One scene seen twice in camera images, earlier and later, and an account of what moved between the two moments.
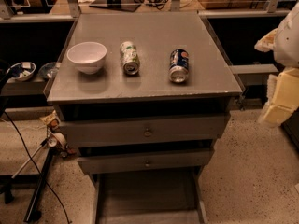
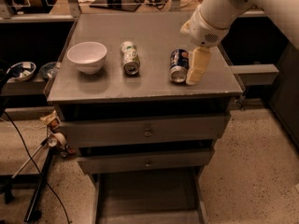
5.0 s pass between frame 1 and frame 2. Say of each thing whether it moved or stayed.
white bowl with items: stayed
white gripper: moved
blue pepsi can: stayed
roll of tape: stayed
